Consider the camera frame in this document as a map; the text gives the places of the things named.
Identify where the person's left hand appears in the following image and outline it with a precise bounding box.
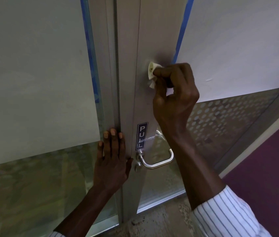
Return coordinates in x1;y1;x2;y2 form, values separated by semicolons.
93;128;134;194

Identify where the silver door handle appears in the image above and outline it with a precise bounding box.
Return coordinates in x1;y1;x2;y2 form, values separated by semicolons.
136;148;174;170

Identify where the fixed glass panel with frame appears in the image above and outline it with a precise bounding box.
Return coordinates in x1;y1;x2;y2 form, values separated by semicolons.
0;0;123;237

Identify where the large white paper sheet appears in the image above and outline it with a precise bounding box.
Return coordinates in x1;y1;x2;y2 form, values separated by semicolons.
0;0;101;169
167;0;279;103

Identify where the person's right forearm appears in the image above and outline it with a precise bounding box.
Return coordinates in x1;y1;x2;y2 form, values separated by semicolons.
159;129;227;211

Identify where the blue tape strip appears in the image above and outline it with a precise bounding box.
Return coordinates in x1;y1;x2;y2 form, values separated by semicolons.
80;0;101;104
173;0;196;65

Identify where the person's right hand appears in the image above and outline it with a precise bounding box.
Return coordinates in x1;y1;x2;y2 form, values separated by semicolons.
152;63;200;134

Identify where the grey aluminium glass door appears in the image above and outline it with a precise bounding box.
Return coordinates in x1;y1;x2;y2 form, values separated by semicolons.
116;0;279;224

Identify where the white tissue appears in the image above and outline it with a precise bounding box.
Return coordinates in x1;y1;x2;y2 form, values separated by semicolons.
146;62;163;89

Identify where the dark blue door sign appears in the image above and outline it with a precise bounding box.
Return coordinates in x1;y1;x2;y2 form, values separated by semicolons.
136;122;148;151

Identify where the person's left forearm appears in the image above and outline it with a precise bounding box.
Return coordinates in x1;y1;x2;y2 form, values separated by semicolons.
54;185;116;237

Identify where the white striped right shirt sleeve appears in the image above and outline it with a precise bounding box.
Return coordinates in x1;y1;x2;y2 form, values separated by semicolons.
192;185;273;237

